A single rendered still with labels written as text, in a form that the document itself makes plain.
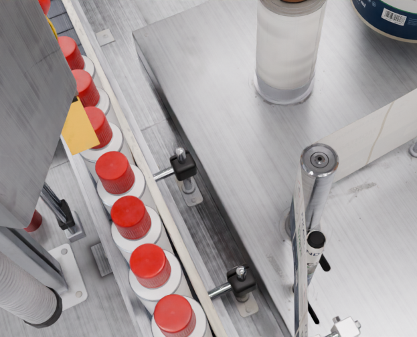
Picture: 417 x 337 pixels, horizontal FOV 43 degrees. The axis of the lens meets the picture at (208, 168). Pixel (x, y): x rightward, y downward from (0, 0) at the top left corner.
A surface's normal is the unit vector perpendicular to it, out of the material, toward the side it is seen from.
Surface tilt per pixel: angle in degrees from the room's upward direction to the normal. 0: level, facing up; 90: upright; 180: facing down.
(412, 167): 0
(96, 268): 0
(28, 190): 90
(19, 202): 90
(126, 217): 2
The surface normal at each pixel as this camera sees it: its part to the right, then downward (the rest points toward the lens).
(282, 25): -0.30, 0.86
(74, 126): 0.33, 0.43
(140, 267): -0.04, -0.48
